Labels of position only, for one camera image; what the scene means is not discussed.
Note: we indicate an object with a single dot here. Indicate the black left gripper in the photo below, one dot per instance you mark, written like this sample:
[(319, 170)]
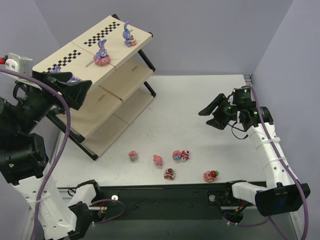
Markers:
[(50, 86)]

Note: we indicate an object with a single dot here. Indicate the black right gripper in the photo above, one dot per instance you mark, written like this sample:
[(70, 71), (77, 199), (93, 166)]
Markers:
[(225, 113)]

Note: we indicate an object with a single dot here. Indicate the purple bunny holding cupcake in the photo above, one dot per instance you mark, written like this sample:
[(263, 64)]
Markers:
[(129, 39)]

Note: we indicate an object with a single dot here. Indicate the pink figure flower wreath toy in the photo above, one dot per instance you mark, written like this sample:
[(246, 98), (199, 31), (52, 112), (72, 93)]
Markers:
[(133, 155)]

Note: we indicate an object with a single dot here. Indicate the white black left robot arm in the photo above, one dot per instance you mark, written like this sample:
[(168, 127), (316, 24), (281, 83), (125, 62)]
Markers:
[(23, 159)]

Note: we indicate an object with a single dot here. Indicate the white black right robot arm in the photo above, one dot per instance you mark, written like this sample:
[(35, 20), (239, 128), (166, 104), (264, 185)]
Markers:
[(283, 192)]

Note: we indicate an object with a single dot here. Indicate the beige three-tier shelf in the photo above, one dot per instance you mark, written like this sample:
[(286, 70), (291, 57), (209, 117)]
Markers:
[(119, 92)]

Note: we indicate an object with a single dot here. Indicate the pink bear red cake toy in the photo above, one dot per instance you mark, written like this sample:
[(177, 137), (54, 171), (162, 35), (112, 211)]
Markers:
[(183, 155)]

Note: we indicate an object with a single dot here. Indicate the pink bear strawberry donut toy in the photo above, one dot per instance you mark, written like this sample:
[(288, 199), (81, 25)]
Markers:
[(210, 175)]

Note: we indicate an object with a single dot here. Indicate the pink lying figure toy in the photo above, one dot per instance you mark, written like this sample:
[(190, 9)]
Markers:
[(157, 160)]

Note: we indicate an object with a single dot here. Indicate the strawberry cake slice toy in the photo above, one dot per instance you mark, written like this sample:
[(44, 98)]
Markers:
[(169, 174)]

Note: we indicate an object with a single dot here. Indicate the aluminium table frame rail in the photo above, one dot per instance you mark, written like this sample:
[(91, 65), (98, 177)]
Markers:
[(248, 79)]

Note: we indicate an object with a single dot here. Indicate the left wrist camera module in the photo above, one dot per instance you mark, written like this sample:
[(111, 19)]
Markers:
[(19, 64)]

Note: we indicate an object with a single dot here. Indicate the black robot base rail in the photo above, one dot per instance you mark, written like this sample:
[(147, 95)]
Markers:
[(167, 202)]

